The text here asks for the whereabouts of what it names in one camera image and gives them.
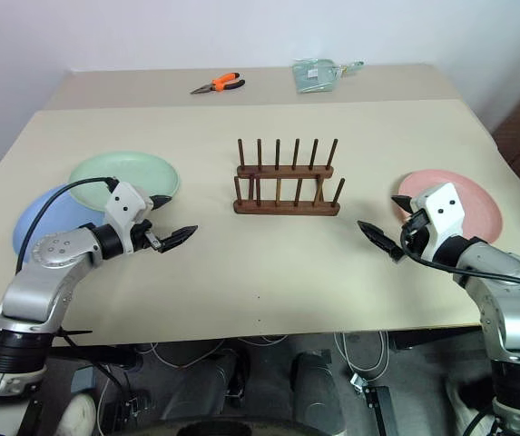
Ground green plate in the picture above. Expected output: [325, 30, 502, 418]
[67, 151, 182, 213]

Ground dark rounded shape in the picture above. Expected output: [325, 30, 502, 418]
[289, 351, 348, 436]
[162, 349, 252, 424]

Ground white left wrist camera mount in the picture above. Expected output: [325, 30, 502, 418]
[103, 181, 155, 253]

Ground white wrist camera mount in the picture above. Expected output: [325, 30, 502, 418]
[410, 183, 468, 265]
[103, 181, 155, 253]

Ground white cable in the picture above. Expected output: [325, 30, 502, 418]
[148, 334, 289, 370]
[334, 330, 388, 390]

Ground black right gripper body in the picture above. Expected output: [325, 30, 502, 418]
[399, 208, 432, 256]

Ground beige table cover sheet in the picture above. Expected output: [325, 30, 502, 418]
[0, 98, 516, 352]

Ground black metal bracket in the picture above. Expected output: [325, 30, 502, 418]
[362, 384, 399, 436]

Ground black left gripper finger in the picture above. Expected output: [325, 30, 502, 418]
[159, 223, 199, 254]
[151, 193, 175, 212]

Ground blue plate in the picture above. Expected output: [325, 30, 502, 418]
[12, 183, 112, 265]

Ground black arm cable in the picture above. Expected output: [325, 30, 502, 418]
[15, 177, 119, 274]
[399, 225, 520, 292]

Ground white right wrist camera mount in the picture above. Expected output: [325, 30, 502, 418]
[410, 183, 468, 265]

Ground green plastic packet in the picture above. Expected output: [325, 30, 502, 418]
[291, 58, 341, 95]

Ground orange handled pliers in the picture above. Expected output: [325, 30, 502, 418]
[190, 72, 247, 96]

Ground white shoe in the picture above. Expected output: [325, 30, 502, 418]
[55, 392, 98, 436]

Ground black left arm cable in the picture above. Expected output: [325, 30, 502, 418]
[15, 177, 119, 274]

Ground red plate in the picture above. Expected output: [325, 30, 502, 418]
[397, 168, 503, 244]

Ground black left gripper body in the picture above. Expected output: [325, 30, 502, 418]
[128, 219, 163, 253]

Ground wooden dish rack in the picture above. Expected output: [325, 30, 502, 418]
[232, 137, 347, 217]

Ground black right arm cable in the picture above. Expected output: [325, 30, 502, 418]
[399, 225, 520, 292]

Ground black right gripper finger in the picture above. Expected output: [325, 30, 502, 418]
[390, 194, 415, 215]
[357, 220, 405, 263]

